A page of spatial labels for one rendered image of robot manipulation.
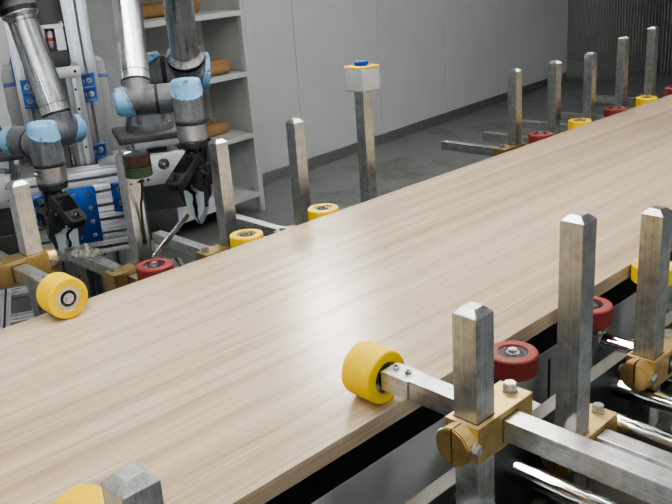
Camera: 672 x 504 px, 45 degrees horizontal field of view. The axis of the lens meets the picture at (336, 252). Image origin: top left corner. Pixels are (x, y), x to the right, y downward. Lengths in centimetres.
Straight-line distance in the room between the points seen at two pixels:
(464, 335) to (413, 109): 641
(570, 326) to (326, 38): 533
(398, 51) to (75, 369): 593
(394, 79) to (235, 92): 214
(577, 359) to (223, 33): 432
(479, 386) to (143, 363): 62
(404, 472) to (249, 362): 30
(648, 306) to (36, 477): 93
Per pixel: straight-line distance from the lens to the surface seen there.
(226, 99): 534
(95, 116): 278
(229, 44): 524
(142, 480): 69
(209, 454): 112
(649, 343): 139
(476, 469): 104
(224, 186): 202
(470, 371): 97
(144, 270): 179
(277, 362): 132
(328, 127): 641
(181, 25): 244
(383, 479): 127
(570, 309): 115
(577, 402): 121
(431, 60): 752
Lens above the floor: 150
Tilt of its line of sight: 20 degrees down
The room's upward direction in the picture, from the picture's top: 4 degrees counter-clockwise
